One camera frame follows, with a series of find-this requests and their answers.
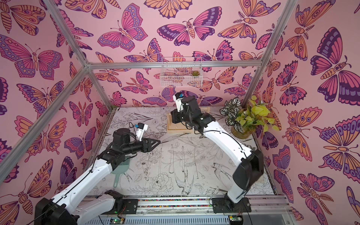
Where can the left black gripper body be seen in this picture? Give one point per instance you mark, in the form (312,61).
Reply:
(144,149)

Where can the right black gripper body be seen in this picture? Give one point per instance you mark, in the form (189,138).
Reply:
(175,116)

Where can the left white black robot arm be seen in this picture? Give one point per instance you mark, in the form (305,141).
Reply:
(64,208)

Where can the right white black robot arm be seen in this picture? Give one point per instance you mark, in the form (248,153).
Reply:
(250,163)

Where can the small succulent in basket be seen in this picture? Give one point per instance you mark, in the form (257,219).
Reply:
(195,73)

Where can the potted green leafy plant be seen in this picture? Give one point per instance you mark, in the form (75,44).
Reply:
(255,116)

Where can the beige green gardening glove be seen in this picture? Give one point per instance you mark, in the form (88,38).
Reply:
(261,180)

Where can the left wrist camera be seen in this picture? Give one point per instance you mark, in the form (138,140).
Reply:
(140,129)

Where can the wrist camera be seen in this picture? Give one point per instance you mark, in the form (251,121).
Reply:
(140,129)
(178,101)

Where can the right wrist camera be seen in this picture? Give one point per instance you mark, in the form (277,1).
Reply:
(178,101)

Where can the white wire wall basket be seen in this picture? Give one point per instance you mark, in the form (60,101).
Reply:
(176,71)

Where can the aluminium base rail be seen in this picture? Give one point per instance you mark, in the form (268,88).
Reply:
(196,210)

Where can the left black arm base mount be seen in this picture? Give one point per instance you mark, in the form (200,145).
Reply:
(121,204)

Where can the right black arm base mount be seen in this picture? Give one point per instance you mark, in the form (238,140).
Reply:
(225,205)

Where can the metal cage frame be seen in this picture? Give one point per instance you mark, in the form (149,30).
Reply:
(24,143)

